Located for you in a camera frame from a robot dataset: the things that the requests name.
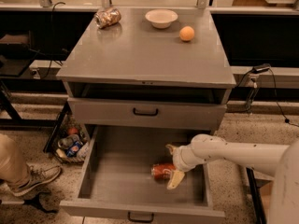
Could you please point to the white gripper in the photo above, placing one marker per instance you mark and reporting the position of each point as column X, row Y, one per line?
column 179, row 160

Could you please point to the red coke can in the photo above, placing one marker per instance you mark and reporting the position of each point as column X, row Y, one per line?
column 162, row 171

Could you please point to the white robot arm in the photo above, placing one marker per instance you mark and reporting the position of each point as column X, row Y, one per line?
column 279, row 161

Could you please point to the closed grey top drawer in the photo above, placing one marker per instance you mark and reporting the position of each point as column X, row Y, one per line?
column 147, row 114

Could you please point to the open grey middle drawer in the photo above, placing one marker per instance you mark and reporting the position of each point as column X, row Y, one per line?
column 116, row 181

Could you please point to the grey drawer cabinet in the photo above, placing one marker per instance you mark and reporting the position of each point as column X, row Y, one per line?
column 133, row 61

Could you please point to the blue soda can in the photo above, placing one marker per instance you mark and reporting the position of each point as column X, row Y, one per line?
column 73, row 149

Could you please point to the orange fruit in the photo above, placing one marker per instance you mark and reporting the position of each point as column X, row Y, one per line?
column 186, row 34

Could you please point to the grey sneaker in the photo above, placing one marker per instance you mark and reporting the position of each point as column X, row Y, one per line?
column 37, row 178

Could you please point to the white ceramic bowl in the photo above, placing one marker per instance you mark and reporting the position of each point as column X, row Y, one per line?
column 161, row 18

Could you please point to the crumpled snack bag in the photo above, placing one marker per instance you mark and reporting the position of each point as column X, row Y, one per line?
column 107, row 17

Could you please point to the black metal frame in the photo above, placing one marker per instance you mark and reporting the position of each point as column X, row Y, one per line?
column 256, row 198

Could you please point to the wire basket of items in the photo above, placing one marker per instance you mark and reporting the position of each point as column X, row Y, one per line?
column 69, row 132

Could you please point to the black power adapter with cable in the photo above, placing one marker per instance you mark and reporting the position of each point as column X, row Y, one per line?
column 252, row 75

